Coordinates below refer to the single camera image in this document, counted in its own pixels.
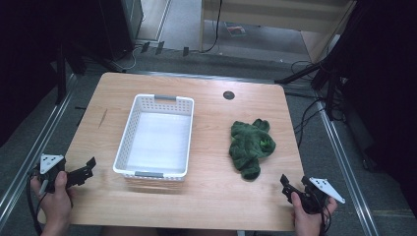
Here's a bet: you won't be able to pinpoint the person's left hand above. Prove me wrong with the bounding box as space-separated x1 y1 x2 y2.
30 170 75 236

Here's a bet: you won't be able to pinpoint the white floor cable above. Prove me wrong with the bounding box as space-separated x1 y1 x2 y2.
109 44 140 73

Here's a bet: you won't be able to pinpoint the red and green booklet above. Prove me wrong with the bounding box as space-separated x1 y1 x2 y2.
223 22 248 38

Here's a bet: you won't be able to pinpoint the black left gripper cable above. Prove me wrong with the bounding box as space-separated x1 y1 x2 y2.
25 166 45 236

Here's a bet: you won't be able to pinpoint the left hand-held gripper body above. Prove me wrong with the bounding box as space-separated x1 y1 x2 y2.
32 152 69 195

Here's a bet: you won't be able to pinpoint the black floor cables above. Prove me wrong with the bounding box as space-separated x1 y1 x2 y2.
290 59 328 149

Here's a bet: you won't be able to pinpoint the black hanging cable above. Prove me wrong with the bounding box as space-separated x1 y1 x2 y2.
198 0 224 54

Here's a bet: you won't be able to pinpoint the light wooden cabinet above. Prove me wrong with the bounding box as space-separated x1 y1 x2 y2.
199 0 358 64

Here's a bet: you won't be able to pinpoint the metal floor rail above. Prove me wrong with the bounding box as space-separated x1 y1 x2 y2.
0 74 79 229
130 69 275 85
318 99 382 236

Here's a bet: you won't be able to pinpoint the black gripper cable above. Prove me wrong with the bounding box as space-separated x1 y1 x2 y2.
314 192 332 236
25 166 45 236

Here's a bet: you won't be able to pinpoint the dark computer case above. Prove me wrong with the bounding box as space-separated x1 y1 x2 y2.
96 0 146 62

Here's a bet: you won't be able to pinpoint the white perforated plastic basket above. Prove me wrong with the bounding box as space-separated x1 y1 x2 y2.
112 93 196 183

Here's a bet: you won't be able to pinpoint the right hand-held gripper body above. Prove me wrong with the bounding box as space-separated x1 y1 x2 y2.
300 175 346 215

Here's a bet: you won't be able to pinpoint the person's right hand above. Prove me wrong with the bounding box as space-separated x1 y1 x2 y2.
290 191 338 236

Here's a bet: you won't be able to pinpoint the black metal stand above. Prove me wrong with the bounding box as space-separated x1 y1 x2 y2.
48 41 87 106
274 48 349 122

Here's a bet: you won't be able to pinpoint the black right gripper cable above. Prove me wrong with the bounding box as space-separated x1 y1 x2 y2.
314 192 332 236

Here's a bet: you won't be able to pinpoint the dark green crumpled cloth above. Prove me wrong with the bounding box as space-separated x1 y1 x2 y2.
228 118 277 181

